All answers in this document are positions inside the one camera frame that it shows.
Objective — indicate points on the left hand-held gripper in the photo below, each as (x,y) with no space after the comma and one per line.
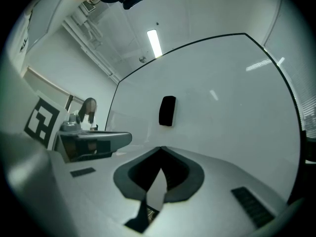
(42,122)

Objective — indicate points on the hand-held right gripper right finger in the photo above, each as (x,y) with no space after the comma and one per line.
(217,206)

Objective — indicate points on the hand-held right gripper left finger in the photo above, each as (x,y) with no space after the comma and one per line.
(98,194)

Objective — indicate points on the small black rectangular block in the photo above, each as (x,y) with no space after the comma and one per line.
(166,111)

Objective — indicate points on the white glass partition board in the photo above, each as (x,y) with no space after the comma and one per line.
(222,107)

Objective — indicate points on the round ceiling smoke detector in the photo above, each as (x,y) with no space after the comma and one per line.
(142,59)

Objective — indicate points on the long ceiling light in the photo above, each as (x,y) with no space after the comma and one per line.
(154,43)

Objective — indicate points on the white ceiling pipes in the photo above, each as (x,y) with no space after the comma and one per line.
(92,37)

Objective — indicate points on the white ceiling air vent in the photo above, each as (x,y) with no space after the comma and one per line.
(87,7)

